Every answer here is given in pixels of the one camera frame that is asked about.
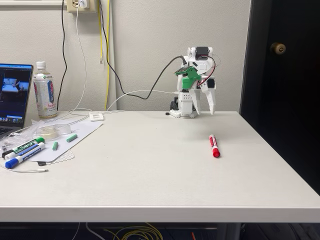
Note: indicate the black dry erase marker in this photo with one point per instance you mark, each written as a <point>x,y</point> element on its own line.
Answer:
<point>7,153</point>

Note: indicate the white wall trim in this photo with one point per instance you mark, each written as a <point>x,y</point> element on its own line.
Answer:
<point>30,6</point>

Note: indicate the white flat adapter box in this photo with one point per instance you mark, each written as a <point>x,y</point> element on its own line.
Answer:
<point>97,116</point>

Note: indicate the brass door knob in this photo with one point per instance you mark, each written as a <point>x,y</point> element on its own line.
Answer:
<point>277,48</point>

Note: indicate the blue dry erase marker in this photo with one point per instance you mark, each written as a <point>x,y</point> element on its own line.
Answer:
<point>12,163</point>

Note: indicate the dark door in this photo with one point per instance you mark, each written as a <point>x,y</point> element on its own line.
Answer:
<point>295,112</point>

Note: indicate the green camera mount with board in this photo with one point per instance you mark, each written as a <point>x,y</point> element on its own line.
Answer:
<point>188,80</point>

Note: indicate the white charger plug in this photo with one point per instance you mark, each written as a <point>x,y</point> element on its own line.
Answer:
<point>83,3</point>

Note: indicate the beige wall outlet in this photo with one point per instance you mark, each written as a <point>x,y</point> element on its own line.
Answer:
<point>72,6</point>

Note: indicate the plastic tea bottle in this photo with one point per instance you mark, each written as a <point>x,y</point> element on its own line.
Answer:
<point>45,95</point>

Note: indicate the clear plastic bags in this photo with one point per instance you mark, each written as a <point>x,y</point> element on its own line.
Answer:
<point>22,133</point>

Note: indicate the clear round tape container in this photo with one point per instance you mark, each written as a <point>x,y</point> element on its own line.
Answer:
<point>53,131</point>

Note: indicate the small green cylinder piece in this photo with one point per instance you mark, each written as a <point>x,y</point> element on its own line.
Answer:
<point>55,146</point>
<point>71,138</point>

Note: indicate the grey table leg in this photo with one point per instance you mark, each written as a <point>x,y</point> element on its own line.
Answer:
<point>230,231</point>

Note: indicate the red dry erase marker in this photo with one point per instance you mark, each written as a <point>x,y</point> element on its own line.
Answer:
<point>214,147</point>

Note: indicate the grey mesh mat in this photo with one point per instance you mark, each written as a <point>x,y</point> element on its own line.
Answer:
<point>65,157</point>

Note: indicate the small black flat item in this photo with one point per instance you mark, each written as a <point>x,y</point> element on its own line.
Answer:
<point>42,163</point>

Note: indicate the white paper sheet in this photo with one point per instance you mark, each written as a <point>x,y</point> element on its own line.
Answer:
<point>85,130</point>

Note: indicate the grey laptop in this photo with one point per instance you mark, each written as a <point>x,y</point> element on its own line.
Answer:
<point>12,95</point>

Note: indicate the green dry erase marker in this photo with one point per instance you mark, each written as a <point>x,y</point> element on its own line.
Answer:
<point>27,145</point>

